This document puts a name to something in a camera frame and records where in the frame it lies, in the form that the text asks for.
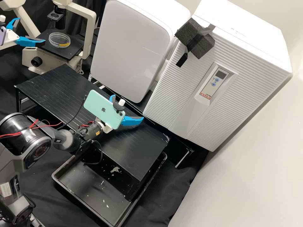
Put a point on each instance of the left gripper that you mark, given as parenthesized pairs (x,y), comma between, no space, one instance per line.
(11,36)

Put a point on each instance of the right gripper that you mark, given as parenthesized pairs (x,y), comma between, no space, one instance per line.
(106,128)

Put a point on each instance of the petri dish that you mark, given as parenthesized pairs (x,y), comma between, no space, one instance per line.
(59,39)

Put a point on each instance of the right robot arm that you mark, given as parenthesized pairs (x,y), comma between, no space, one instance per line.
(23,142)

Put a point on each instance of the cream microscope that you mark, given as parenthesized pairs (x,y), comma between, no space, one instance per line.
(28,56)

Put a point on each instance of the white box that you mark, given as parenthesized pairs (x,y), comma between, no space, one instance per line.
(127,47)

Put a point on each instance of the black platform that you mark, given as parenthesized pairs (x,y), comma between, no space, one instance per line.
(59,89)
(176,146)

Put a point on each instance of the incubator door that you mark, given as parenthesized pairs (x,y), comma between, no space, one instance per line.
(189,94)

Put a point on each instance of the black tray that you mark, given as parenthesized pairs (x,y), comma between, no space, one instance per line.
(90,184)

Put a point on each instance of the white incubator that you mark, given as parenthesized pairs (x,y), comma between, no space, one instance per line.
(236,19)

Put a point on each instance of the left wrist camera phone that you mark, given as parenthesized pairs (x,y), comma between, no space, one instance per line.
(2,35)

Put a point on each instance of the wrist camera phone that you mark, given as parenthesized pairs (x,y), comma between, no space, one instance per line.
(2,35)
(99,106)

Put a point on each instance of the right wrist camera phone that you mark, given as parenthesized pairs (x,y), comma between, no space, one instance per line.
(99,106)

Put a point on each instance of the white metal frame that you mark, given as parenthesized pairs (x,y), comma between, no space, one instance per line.
(97,84)

